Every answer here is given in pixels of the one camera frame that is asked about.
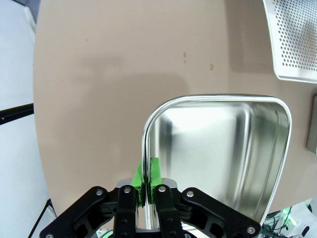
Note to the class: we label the steel rectangular container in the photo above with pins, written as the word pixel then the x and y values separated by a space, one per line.
pixel 210 148
pixel 312 129

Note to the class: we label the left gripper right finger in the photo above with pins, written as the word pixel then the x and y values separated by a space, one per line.
pixel 168 213

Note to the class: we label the white perforated tray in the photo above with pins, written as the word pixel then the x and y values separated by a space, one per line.
pixel 292 37

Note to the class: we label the black metal bar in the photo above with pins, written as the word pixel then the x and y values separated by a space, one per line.
pixel 15 114

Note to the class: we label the white device below table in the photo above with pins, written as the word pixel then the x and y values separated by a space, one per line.
pixel 302 218

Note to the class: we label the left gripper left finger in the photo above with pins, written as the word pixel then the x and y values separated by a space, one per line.
pixel 125 213

